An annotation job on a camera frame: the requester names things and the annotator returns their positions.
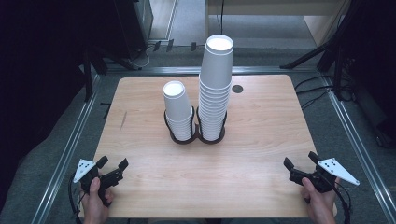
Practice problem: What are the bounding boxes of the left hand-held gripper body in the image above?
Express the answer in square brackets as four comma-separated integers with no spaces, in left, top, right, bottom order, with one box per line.
[73,159,124,208]

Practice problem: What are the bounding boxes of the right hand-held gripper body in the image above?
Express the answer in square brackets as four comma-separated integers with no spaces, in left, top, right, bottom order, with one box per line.
[288,157,361,194]

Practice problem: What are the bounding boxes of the short stack of paper cups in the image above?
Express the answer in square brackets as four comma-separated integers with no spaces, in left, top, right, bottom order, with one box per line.
[163,80,196,142]

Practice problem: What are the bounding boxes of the black double cup holder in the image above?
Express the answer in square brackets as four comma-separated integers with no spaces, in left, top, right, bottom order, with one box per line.
[163,105,228,146]

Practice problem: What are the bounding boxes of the tall stack of paper cups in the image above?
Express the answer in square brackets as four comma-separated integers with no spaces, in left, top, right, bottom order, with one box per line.
[197,34,234,142]

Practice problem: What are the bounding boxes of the person's right hand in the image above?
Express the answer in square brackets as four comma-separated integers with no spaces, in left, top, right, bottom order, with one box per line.
[301,176,341,224]

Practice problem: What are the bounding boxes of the person's left hand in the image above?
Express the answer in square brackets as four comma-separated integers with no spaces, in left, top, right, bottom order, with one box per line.
[79,176,115,224]

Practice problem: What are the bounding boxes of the black metal stand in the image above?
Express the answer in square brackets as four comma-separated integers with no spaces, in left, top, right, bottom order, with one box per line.
[81,46,109,104]

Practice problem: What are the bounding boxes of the black tripod stand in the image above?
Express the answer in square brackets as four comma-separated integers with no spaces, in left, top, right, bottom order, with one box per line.
[279,0,356,102]

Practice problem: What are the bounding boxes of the light wooden furniture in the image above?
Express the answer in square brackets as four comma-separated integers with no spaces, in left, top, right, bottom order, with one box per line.
[205,0,351,48]

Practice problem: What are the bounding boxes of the dark cabinet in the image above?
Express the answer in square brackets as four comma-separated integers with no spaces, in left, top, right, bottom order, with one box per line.
[113,0,154,61]

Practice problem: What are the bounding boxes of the right hand-held gripper cable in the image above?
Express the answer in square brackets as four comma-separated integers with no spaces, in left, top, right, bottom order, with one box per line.
[326,179,353,224]

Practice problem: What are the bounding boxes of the hand-held gripper cable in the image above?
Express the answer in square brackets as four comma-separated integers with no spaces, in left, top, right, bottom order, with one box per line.
[67,172,84,224]
[326,179,353,224]

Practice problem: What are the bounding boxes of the aluminium frame rail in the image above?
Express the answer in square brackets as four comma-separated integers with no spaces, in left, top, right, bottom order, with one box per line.
[30,74,105,224]
[105,65,322,76]
[319,74,396,224]

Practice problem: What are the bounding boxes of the left hand-held gripper cable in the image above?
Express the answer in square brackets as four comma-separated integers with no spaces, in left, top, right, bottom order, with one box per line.
[67,172,84,224]

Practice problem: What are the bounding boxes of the black floor cables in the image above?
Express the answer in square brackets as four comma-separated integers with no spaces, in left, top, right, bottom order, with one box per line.
[293,74,358,110]

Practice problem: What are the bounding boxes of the white floor cable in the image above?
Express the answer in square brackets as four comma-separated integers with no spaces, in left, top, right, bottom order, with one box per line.
[130,43,157,70]

